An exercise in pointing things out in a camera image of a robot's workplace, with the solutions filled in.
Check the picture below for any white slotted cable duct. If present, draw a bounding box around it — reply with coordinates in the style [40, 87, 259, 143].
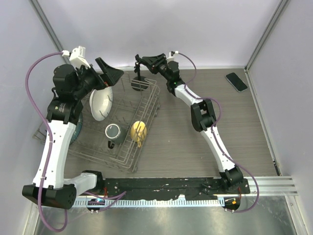
[72, 197, 224, 208]

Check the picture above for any teal plate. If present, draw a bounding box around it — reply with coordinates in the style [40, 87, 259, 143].
[70, 113, 83, 144]

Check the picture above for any yellow cup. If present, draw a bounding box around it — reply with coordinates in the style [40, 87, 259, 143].
[130, 121, 147, 147]

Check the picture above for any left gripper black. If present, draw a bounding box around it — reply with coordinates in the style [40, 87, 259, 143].
[73, 58, 123, 99]

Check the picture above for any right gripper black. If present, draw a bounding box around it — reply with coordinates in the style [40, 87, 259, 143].
[141, 53, 170, 82]

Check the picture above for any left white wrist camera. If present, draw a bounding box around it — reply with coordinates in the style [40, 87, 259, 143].
[62, 46, 90, 69]

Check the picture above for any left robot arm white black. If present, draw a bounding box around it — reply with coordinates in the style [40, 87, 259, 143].
[22, 57, 124, 210]

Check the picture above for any black smartphone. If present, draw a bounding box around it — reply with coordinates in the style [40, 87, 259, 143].
[225, 72, 248, 92]

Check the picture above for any grey wire dish rack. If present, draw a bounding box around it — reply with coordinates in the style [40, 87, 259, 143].
[32, 70, 162, 172]

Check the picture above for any dark grey mug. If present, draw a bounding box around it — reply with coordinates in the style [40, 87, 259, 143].
[105, 123, 123, 149]

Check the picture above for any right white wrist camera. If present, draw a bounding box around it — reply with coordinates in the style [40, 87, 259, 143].
[166, 51, 179, 63]

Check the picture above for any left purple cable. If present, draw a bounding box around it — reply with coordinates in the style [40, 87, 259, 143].
[25, 51, 68, 232]

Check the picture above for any black phone stand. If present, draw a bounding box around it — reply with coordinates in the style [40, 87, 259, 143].
[131, 61, 148, 91]

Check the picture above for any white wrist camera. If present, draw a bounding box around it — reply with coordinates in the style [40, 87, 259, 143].
[166, 51, 179, 63]
[62, 46, 90, 69]

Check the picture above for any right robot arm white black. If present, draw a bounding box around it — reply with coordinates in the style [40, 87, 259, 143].
[135, 51, 244, 193]

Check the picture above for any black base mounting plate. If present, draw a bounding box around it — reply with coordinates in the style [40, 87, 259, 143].
[96, 177, 250, 201]

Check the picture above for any white plate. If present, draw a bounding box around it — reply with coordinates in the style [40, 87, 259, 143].
[89, 87, 113, 121]

